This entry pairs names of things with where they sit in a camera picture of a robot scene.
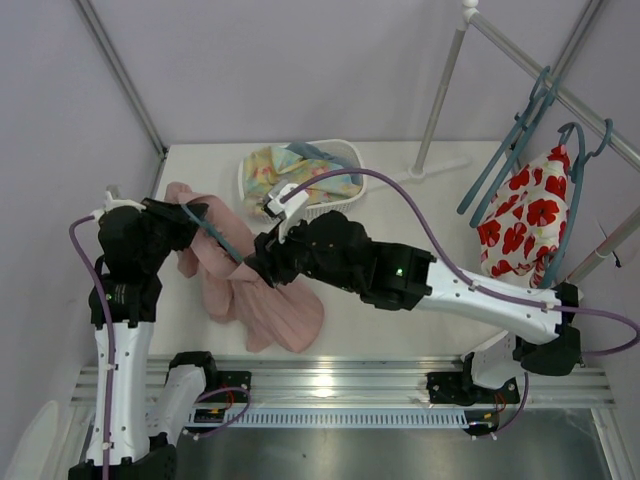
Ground teal hanger with garment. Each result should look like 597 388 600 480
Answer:
538 118 614 289

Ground blue garment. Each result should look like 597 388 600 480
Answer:
273 140 363 192

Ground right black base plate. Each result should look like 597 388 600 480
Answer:
426 372 521 407

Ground aluminium mounting rail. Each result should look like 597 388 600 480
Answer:
69 355 619 411

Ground white slotted cable duct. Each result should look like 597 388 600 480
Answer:
184 410 474 429

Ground white laundry basket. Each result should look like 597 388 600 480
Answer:
237 138 370 225

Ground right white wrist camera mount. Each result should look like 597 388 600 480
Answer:
262 180 309 244

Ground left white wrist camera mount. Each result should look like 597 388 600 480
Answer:
90 185 146 222

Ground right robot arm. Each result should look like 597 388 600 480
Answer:
244 212 581 405

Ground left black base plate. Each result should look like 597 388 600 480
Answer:
211 370 252 405

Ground pink skirt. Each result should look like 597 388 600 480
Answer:
164 182 325 353

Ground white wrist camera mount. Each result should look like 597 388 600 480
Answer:
262 180 309 244
90 185 146 222

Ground yellow floral garment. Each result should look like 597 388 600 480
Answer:
242 144 362 216

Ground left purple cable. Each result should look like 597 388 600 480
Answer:
68 214 119 480

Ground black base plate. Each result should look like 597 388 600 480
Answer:
211 370 252 405
426 372 521 407

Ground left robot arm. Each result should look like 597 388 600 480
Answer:
68 192 217 479

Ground red poppy floral garment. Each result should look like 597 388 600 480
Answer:
477 145 571 288

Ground silver clothes rack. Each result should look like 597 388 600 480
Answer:
367 0 640 351

